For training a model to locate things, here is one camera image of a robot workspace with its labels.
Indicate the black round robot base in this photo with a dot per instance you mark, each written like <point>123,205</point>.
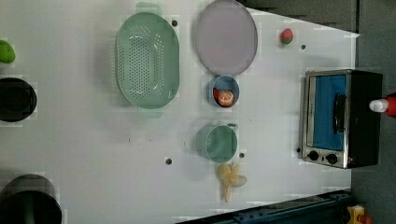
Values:
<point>17,99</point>

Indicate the peeled toy banana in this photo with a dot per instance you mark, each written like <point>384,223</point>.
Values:
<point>230,178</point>

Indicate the small blue bowl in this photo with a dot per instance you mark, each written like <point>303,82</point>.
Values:
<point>223,84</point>

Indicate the toy strawberry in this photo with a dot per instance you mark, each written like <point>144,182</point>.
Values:
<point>286,36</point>

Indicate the yellow red clamp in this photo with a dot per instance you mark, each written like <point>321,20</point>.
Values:
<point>358,216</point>

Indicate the red ketchup bottle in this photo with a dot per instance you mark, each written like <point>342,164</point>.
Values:
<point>385,105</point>

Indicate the toy orange half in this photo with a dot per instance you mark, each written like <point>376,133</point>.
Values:
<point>225,98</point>

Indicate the green toy fruit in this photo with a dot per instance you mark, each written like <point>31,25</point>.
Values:
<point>7,53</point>

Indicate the round lilac plate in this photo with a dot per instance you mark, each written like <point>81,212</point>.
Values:
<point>226,38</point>

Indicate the green plastic colander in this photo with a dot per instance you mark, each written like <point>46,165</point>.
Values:
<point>147,55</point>

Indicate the green mug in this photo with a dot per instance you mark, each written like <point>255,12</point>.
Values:
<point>218,143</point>

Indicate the blue metal frame rail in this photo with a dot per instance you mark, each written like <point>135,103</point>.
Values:
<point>326,208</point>

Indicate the black silver toaster oven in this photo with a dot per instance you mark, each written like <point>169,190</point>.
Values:
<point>339,128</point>

